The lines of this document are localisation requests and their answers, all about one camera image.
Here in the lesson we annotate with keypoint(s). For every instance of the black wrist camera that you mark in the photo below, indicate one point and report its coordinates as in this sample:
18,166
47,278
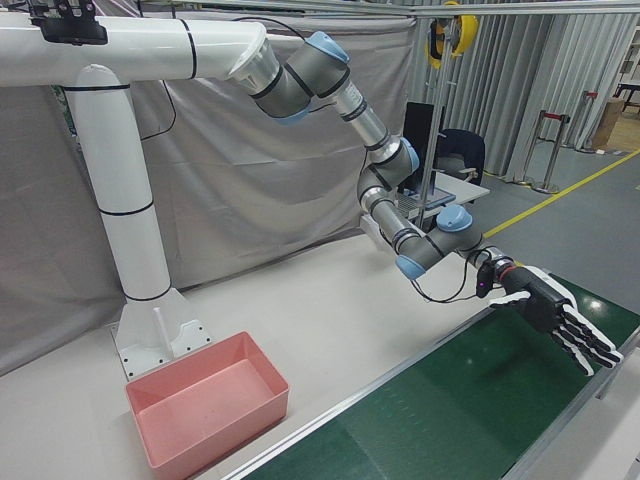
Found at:
484,280

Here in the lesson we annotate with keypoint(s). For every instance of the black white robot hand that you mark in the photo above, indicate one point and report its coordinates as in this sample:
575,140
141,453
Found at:
542,300

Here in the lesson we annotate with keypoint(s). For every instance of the white office desk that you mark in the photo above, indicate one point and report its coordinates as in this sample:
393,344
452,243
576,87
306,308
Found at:
470,192

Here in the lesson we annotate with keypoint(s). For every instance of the grey pleated curtain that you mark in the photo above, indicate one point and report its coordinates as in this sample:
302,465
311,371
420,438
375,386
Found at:
505,90

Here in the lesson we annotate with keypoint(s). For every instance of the black computer monitor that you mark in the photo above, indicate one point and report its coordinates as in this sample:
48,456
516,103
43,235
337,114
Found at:
415,140

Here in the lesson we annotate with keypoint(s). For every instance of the brown cardboard box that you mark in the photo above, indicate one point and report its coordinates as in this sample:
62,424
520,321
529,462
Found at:
610,125

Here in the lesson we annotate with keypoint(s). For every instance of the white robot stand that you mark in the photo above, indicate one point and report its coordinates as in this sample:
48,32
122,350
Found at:
120,175

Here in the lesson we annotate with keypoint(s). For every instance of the green conveyor belt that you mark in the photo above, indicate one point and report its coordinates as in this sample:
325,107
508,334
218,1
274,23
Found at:
450,400

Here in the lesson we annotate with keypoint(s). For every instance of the dark wooden table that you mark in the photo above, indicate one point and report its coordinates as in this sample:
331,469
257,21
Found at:
629,89

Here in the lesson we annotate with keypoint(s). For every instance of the metal queue stanchion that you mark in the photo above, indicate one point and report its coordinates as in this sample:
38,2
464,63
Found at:
556,165
590,125
541,150

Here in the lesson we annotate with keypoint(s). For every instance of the grey UR5e robot arm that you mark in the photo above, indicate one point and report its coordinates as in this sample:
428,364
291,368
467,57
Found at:
320,75

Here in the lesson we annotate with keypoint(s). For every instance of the pink plastic basket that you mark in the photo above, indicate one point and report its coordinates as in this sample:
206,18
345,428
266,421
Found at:
210,400

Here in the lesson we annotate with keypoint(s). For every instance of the grey fabric backdrop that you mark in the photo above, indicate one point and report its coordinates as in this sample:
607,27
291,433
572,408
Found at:
250,175

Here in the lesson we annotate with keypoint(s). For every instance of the dark grey laptop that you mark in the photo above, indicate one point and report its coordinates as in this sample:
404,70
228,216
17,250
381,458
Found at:
412,205

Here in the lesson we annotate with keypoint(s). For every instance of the black camera on stand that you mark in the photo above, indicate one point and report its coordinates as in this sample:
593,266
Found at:
70,30

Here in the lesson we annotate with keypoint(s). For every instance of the dark office chair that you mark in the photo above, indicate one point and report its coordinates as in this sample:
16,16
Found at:
467,150

